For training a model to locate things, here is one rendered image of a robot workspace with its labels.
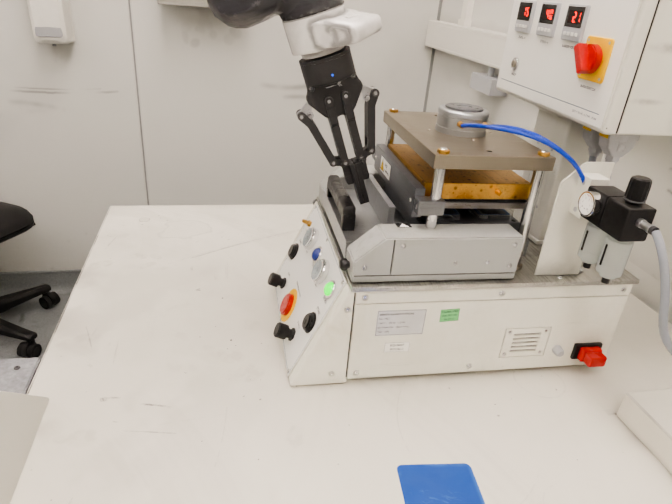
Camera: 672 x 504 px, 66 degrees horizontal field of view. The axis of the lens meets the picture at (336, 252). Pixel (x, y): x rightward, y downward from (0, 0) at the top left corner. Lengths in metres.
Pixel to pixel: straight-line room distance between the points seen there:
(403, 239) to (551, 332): 0.31
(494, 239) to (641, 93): 0.26
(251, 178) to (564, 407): 1.74
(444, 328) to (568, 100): 0.38
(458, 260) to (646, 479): 0.38
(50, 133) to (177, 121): 0.48
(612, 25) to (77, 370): 0.90
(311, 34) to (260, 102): 1.52
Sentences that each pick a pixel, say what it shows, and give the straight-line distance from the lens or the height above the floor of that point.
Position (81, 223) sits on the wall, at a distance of 2.47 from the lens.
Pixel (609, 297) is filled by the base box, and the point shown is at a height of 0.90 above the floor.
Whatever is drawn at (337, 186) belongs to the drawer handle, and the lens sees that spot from 0.86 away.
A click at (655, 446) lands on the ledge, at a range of 0.89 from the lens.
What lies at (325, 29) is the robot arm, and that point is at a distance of 0.73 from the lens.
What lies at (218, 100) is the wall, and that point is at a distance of 2.24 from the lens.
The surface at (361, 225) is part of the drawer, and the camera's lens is 0.82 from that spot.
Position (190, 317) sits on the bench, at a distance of 0.98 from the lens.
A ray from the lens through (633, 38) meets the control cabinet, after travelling 0.78.
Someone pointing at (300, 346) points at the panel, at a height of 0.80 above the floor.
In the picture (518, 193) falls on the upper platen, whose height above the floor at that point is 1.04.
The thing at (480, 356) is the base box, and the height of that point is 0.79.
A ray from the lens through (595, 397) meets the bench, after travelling 0.95.
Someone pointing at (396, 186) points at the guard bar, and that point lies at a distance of 0.83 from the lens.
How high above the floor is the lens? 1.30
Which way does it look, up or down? 27 degrees down
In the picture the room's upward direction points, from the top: 5 degrees clockwise
